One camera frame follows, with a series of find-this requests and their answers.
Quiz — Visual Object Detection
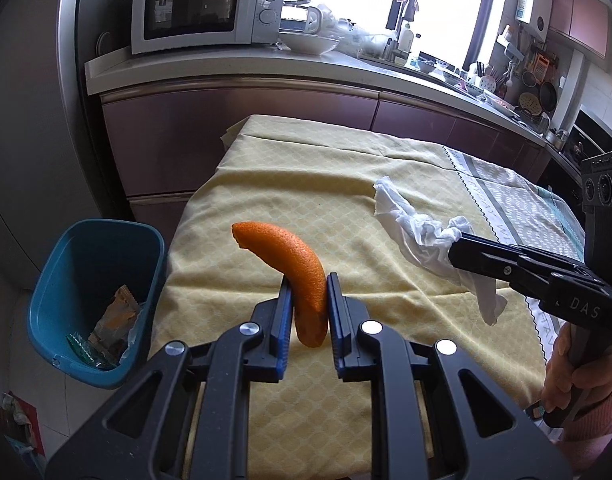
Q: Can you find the hanging frying pan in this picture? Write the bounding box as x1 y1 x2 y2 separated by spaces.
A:
538 82 558 114

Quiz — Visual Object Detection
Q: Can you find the green snack wrapper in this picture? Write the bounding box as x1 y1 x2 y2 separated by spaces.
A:
67 332 119 372

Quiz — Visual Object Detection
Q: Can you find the orange peel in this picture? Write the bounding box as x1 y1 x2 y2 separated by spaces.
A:
231 221 331 349

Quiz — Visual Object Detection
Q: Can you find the white soap bottle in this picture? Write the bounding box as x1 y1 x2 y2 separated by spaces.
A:
397 22 416 54

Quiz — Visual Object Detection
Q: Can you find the person's right forearm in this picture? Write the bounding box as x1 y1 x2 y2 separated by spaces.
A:
558 380 612 462

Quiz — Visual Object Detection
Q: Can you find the pile of clear plastic containers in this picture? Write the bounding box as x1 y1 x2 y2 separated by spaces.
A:
318 2 397 59

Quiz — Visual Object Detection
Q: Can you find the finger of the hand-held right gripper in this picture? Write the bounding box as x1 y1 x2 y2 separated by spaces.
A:
457 234 595 274
447 244 558 307

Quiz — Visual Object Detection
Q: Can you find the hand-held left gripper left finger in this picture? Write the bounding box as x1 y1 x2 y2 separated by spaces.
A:
44 280 293 480

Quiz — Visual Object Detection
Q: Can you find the kitchen counter with cabinets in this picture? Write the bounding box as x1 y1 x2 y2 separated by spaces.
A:
84 42 583 242

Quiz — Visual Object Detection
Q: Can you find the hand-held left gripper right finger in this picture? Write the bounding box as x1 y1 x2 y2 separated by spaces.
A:
327 273 573 480

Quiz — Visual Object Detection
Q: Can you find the large white bowl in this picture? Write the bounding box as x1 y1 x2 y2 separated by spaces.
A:
281 32 339 56

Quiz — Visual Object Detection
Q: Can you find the utensil holder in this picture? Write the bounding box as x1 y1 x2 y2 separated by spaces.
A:
478 62 500 94

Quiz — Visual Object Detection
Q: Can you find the person's right hand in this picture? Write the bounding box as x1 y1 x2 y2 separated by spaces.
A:
542 324 612 415

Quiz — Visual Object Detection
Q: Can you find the white tissue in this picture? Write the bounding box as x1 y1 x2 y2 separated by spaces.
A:
373 176 508 326

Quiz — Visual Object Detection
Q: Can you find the white microwave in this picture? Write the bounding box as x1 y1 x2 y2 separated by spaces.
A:
130 0 289 56

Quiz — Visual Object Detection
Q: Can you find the grey refrigerator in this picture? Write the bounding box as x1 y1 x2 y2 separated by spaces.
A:
0 0 136 292

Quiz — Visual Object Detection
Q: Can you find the teal plastic bin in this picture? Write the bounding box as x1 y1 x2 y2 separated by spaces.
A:
26 218 165 390

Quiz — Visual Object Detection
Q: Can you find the copper foil snack wrapper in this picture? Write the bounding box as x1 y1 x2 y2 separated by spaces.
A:
88 285 139 357

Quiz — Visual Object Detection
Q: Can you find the white water heater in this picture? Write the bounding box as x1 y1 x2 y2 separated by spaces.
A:
515 0 555 41

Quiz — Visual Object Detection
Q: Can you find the glass kettle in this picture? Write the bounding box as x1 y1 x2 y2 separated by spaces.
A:
281 0 325 36

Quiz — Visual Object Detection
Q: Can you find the yellow patterned tablecloth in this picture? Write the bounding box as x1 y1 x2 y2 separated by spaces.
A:
150 114 588 480

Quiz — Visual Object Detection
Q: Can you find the pink wall cabinet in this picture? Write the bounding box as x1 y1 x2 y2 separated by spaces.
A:
541 0 612 59

